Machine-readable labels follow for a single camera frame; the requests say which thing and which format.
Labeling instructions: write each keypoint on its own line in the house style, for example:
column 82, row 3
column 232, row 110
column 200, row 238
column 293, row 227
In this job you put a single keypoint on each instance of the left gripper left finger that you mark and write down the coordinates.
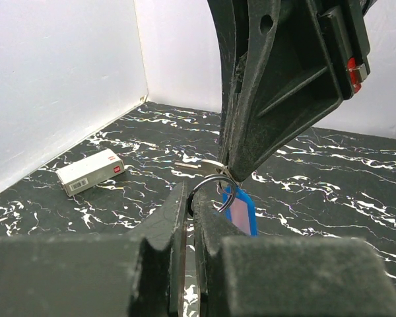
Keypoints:
column 139, row 273

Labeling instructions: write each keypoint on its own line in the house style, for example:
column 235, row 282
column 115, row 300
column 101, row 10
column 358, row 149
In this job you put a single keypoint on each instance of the blue key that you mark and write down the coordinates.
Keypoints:
column 237, row 205

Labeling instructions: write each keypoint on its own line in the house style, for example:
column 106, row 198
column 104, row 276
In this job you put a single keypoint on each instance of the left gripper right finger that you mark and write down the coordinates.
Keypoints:
column 241, row 275

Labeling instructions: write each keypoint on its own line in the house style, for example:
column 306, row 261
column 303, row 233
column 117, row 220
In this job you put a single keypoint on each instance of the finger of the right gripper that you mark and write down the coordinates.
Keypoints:
column 231, row 21

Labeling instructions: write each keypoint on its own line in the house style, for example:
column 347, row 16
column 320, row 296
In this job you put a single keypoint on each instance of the white box on table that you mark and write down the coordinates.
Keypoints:
column 90, row 171

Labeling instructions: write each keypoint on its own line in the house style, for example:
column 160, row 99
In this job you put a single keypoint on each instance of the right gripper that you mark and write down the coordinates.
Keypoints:
column 303, row 59

